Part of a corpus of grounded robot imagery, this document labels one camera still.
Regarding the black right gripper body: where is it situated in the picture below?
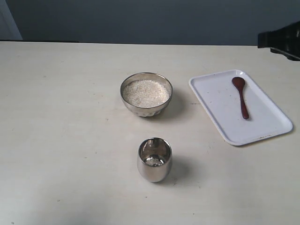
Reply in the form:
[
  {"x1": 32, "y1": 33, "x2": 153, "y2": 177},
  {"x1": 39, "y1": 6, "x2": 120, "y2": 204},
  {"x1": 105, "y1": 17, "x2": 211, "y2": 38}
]
[{"x1": 257, "y1": 22, "x2": 300, "y2": 61}]

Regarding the dark brown wooden spoon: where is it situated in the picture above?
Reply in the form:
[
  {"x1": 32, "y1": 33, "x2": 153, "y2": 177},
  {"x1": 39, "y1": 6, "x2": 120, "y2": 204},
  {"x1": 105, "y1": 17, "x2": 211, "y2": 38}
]
[{"x1": 232, "y1": 77, "x2": 249, "y2": 120}]

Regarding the steel bowl of rice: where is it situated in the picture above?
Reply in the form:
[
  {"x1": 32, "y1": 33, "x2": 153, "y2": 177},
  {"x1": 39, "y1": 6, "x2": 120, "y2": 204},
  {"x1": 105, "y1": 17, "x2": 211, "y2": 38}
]
[{"x1": 120, "y1": 72, "x2": 173, "y2": 117}]

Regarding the white cooked rice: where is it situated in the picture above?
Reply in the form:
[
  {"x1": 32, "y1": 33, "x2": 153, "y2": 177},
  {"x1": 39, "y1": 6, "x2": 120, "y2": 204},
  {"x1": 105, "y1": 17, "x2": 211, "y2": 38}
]
[{"x1": 123, "y1": 80, "x2": 170, "y2": 108}]

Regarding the steel cup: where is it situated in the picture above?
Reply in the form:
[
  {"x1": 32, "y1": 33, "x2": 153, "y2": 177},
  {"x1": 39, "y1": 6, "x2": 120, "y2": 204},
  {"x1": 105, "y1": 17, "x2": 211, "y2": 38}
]
[{"x1": 137, "y1": 137, "x2": 173, "y2": 182}]

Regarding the white rectangular tray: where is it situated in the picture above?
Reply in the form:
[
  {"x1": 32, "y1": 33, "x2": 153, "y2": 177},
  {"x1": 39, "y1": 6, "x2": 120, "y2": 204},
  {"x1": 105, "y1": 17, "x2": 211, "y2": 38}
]
[{"x1": 189, "y1": 69, "x2": 293, "y2": 146}]

